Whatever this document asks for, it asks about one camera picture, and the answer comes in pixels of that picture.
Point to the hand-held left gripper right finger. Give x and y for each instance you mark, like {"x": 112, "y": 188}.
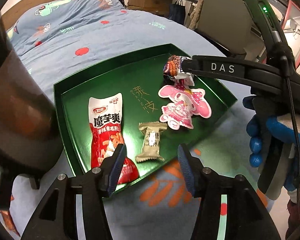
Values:
{"x": 186, "y": 167}

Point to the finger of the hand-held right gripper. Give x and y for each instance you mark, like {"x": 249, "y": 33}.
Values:
{"x": 220, "y": 67}

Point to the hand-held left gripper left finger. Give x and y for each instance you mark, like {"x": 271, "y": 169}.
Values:
{"x": 118, "y": 165}

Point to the beige small snack packet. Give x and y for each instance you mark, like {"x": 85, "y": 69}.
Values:
{"x": 151, "y": 140}

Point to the red and white snack packet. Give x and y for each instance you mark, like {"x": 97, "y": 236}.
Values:
{"x": 105, "y": 125}

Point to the white and red cookie packet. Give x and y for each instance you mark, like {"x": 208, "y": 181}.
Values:
{"x": 173, "y": 67}

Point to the pink cartoon shaped packet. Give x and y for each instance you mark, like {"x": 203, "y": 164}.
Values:
{"x": 180, "y": 105}

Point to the green tray box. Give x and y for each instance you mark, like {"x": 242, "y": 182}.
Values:
{"x": 140, "y": 80}

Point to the person's right hand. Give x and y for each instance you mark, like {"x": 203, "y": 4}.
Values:
{"x": 256, "y": 140}

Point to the red framed board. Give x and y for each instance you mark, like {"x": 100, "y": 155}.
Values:
{"x": 293, "y": 7}

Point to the grey chair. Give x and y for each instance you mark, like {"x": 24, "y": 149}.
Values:
{"x": 227, "y": 17}

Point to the beige knitted scarf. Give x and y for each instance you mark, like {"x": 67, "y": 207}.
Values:
{"x": 197, "y": 10}

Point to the dark tote bag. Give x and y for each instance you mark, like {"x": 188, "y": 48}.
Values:
{"x": 177, "y": 12}

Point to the brown and black appliance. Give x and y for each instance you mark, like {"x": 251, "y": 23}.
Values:
{"x": 15, "y": 105}

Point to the wooden headboard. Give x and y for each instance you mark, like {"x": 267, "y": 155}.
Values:
{"x": 11, "y": 17}

